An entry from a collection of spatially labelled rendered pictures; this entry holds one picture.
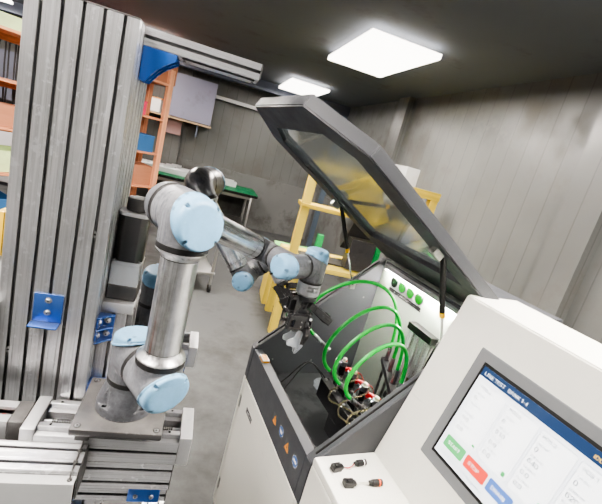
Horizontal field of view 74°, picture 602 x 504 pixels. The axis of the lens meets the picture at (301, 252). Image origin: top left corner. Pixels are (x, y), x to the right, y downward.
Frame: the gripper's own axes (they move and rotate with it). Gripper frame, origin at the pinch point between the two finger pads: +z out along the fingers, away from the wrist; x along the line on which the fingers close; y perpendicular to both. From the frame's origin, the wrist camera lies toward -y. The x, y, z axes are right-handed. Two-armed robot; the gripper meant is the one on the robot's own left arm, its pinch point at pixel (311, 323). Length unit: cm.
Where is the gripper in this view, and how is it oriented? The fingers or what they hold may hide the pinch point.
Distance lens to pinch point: 162.3
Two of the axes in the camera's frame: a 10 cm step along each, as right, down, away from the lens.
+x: -0.9, -0.1, -10.0
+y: -8.9, 4.6, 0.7
